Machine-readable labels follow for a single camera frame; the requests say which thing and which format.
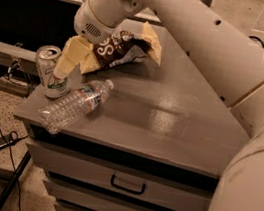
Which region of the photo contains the clear plastic water bottle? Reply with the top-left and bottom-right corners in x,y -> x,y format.
37,79 -> 114,135

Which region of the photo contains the grey drawer cabinet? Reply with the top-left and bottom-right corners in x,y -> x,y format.
15,27 -> 248,211

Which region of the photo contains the black power adapter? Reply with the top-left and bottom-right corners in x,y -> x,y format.
0,134 -> 16,150

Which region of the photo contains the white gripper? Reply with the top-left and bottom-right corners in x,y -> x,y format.
53,0 -> 116,80

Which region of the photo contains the black tripod leg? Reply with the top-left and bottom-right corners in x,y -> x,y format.
0,152 -> 31,211

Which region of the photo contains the brown yellow chip bag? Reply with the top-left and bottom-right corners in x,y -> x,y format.
90,22 -> 162,70

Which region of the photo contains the black drawer handle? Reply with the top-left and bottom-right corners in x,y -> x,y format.
109,174 -> 147,196

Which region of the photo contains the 7up soda can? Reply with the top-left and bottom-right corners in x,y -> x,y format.
35,45 -> 69,99

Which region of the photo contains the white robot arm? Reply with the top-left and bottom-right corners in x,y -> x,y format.
74,0 -> 264,211

